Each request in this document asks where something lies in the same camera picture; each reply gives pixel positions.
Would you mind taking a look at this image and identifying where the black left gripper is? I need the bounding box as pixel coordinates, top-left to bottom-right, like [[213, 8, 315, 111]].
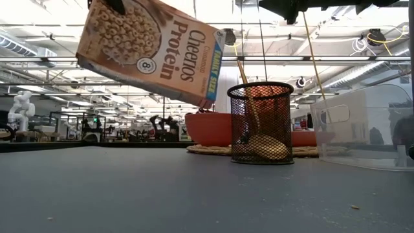
[[87, 0, 127, 16]]

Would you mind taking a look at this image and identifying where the thin wooden stick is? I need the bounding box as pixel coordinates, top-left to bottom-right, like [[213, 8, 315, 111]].
[[301, 11, 327, 102]]

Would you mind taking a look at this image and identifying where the orange Cheerios Protein cereal box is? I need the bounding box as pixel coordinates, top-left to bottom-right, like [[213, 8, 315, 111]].
[[76, 0, 227, 110]]

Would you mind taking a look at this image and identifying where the wooden spoon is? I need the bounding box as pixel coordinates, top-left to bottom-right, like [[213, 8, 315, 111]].
[[237, 60, 290, 162]]

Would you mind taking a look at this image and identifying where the red translucent plastic cup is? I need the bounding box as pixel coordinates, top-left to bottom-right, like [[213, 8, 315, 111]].
[[247, 85, 292, 139]]

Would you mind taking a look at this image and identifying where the clear plastic container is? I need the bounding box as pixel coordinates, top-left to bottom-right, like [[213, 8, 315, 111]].
[[309, 83, 414, 172]]

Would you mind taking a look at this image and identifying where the black mesh utensil cup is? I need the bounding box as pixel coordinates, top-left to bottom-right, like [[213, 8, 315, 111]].
[[226, 81, 295, 165]]

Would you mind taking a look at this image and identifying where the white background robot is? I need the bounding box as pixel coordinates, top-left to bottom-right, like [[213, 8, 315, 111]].
[[6, 90, 36, 133]]

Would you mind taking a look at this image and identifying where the red bowl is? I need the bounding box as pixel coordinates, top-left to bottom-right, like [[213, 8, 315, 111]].
[[184, 111, 234, 148]]

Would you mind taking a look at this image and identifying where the black aluminium rig frame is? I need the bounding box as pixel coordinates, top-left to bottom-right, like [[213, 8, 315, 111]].
[[0, 141, 197, 153]]

